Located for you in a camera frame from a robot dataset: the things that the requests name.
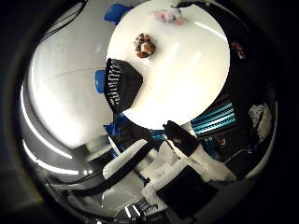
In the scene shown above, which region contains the tiger plush toy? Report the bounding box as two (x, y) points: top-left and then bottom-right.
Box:
(134, 33), (157, 59)

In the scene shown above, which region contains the pink unicorn plush toy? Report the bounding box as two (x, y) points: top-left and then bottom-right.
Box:
(154, 10), (187, 26)

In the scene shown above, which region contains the teal striped panel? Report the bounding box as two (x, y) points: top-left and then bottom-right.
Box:
(190, 102), (236, 135)

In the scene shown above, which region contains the black plastic basket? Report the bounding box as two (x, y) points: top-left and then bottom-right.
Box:
(103, 57), (144, 114)

